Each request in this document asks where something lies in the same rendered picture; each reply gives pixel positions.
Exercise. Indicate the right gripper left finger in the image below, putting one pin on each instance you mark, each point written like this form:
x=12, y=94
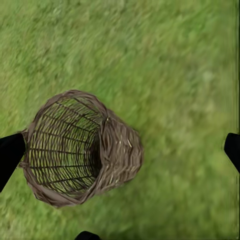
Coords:
x=12, y=149

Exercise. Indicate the wicker basket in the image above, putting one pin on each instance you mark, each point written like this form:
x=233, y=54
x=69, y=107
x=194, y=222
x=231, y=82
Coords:
x=112, y=152

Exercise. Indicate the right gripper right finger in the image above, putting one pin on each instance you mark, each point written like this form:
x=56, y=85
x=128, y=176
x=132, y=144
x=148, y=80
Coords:
x=232, y=149

